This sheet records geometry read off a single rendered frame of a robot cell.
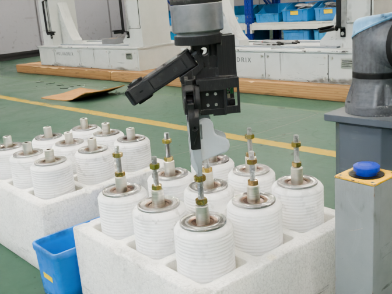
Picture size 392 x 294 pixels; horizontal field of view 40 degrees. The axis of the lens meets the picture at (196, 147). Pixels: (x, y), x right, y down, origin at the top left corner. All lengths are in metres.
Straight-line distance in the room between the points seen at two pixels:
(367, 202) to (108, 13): 7.83
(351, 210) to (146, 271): 0.34
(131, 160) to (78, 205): 0.20
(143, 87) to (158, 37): 3.63
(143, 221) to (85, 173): 0.45
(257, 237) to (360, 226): 0.17
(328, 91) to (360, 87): 1.72
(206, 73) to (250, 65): 2.66
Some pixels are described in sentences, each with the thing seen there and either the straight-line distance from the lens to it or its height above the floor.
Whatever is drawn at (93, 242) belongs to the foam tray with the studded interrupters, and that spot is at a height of 0.17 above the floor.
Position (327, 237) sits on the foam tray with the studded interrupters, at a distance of 1.00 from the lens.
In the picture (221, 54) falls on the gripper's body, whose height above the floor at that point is 0.52.
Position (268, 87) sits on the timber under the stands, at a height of 0.05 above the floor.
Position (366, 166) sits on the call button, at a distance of 0.85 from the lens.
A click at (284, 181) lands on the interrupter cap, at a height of 0.25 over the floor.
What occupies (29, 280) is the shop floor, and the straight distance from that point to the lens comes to 1.33.
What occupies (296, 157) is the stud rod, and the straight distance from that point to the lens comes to 1.00.
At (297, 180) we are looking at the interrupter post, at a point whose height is 0.26.
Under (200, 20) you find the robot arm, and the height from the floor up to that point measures 0.57.
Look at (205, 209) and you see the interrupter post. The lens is 0.84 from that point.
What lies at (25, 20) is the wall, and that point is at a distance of 7.81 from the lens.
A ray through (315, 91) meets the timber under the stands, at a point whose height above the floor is 0.05.
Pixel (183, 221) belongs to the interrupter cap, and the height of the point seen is 0.25.
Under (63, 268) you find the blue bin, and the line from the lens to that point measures 1.15.
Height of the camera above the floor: 0.59
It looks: 15 degrees down
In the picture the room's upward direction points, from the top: 5 degrees counter-clockwise
